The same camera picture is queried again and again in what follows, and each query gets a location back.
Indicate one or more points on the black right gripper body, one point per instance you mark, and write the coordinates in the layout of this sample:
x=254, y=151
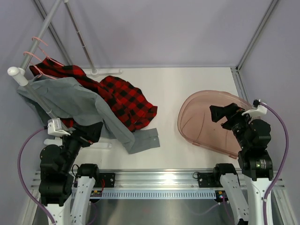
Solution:
x=237, y=121

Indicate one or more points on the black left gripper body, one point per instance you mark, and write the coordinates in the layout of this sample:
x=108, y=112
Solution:
x=85, y=139

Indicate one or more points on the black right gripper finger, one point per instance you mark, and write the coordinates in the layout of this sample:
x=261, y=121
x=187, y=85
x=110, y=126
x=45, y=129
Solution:
x=217, y=110
x=217, y=117

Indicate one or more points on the grey shirt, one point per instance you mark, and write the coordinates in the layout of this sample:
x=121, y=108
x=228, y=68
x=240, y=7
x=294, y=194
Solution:
x=68, y=99

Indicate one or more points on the red black plaid shirt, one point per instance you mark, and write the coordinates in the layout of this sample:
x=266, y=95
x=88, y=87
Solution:
x=126, y=101

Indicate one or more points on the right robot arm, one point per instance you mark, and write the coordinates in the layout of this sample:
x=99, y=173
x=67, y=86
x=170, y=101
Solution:
x=253, y=136

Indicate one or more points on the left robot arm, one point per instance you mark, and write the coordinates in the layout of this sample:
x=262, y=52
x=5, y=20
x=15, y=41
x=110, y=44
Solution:
x=64, y=196

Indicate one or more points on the pink transparent plastic basket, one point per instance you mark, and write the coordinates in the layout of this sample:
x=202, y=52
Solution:
x=195, y=125

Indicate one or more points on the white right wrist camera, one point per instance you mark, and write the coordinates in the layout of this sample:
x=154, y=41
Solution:
x=258, y=110

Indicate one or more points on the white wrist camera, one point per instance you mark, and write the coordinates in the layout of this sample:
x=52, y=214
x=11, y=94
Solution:
x=258, y=110
x=54, y=128

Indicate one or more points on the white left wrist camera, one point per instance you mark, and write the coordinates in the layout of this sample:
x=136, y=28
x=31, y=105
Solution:
x=54, y=128

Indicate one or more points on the white slotted cable duct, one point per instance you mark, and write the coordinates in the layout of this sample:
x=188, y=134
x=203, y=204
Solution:
x=153, y=194

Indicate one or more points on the aluminium mounting rail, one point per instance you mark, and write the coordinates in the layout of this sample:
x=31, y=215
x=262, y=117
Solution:
x=170, y=179

